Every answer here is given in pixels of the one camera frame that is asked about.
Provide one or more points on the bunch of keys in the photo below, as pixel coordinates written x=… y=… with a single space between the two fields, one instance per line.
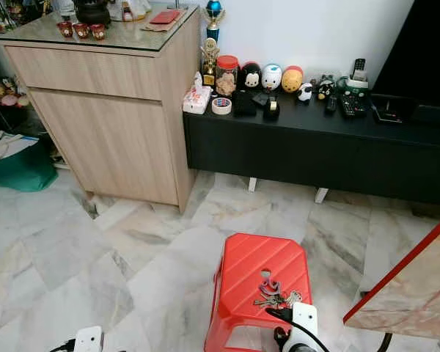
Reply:
x=273 y=297

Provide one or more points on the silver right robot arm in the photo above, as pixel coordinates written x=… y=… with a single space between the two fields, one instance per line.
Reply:
x=306 y=348

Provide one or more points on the red plastic stool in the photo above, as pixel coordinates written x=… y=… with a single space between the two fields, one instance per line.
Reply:
x=249 y=264

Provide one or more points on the marble table with red edge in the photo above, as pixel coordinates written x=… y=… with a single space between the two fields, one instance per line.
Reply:
x=418 y=293

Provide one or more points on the black low console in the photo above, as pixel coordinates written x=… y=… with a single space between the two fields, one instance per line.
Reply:
x=308 y=150

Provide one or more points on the black tape dispenser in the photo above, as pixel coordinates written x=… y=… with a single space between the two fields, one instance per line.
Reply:
x=271 y=110

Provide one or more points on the slim black remote control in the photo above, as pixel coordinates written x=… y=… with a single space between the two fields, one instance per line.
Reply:
x=331 y=105

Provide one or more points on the wide black remote control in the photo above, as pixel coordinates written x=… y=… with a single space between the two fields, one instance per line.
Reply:
x=352 y=107

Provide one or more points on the white tape roll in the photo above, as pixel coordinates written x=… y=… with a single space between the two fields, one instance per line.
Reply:
x=215 y=107

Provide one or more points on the green bag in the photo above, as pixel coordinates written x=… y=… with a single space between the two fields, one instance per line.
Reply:
x=22 y=174

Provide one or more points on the small white black plush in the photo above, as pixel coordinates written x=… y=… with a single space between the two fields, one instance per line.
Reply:
x=305 y=92

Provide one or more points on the black square tray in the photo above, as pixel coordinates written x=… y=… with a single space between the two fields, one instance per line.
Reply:
x=391 y=110

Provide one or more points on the black bear figure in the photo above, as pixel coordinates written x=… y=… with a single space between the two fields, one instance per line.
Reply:
x=325 y=88

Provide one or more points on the white pink tissue box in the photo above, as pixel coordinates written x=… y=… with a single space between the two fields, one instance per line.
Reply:
x=196 y=100

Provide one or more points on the white papers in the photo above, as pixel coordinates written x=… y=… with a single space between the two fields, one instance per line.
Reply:
x=11 y=145

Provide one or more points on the yellow round plush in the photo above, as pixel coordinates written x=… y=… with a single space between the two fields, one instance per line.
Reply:
x=292 y=81

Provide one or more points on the white round plush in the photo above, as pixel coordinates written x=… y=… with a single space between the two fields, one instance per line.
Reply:
x=271 y=78

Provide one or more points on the black mouse plush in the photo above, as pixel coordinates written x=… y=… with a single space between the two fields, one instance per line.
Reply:
x=250 y=76

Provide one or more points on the clear jar with red lid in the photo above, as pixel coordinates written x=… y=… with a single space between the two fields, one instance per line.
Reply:
x=226 y=77

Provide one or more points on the light wooden cabinet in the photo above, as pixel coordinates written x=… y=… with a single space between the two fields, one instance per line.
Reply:
x=103 y=136

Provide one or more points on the gold trophy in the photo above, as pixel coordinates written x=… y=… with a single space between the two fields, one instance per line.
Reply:
x=210 y=60

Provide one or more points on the black television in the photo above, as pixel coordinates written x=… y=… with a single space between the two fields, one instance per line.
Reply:
x=422 y=51

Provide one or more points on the blue ball trophy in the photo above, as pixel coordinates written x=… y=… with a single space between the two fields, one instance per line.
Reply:
x=214 y=9

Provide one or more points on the small wooden tray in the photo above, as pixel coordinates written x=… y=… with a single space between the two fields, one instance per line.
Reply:
x=149 y=28

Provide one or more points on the red packet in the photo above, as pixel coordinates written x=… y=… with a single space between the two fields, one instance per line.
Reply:
x=166 y=17

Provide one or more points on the small red cup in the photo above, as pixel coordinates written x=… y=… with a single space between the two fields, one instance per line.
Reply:
x=97 y=32
x=64 y=29
x=81 y=31

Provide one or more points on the black incense pot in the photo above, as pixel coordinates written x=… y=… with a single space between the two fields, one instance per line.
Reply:
x=92 y=12

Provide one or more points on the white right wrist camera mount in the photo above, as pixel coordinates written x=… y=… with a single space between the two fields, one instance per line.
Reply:
x=304 y=317

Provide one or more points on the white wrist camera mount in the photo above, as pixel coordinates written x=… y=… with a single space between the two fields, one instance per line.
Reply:
x=304 y=317
x=89 y=339

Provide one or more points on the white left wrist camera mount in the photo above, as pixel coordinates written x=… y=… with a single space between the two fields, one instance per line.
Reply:
x=89 y=339

